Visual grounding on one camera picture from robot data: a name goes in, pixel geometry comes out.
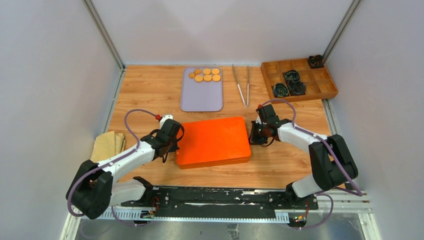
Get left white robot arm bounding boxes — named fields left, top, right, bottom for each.
left=65, top=115, right=185, bottom=220

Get tan folded cloth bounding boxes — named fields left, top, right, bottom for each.
left=89, top=131, right=126, bottom=163

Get wooden divided organizer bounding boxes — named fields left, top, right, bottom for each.
left=260, top=58, right=339, bottom=102

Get round yellow biscuit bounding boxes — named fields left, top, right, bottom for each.
left=211, top=68, right=221, bottom=75
left=203, top=74, right=213, bottom=82
left=212, top=74, right=221, bottom=82
left=202, top=68, right=211, bottom=75
left=194, top=74, right=204, bottom=83

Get lavender cookie tray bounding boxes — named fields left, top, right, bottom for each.
left=180, top=66, right=224, bottom=112

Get orange box lid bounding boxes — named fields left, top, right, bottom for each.
left=176, top=116, right=251, bottom=170

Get black rolled fabric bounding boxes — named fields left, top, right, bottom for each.
left=307, top=54, right=325, bottom=69
left=287, top=80, right=307, bottom=96
left=282, top=69, right=300, bottom=83
left=271, top=83, right=290, bottom=98

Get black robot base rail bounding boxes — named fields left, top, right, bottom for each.
left=121, top=186, right=319, bottom=220

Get metal tongs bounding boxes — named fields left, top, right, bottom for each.
left=231, top=63, right=251, bottom=108

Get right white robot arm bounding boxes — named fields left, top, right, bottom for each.
left=249, top=104, right=359, bottom=209

